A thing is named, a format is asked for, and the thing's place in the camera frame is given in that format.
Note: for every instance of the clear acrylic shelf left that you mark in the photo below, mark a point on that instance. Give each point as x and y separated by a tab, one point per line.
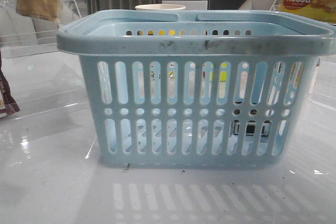
25	36

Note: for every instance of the light blue plastic basket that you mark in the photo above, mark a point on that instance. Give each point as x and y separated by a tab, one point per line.
161	85

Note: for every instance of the white paper cup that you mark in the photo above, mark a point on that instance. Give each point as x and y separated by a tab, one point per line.
160	7

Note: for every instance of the clear acrylic stand right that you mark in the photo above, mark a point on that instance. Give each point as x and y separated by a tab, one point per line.
275	5

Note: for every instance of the black white tissue pack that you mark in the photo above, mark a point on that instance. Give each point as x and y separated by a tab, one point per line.
249	119

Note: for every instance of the yellow nabati wafer box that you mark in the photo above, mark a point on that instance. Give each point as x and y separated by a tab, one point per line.
322	10

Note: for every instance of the dark red snack packet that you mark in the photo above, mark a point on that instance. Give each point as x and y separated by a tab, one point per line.
8	104

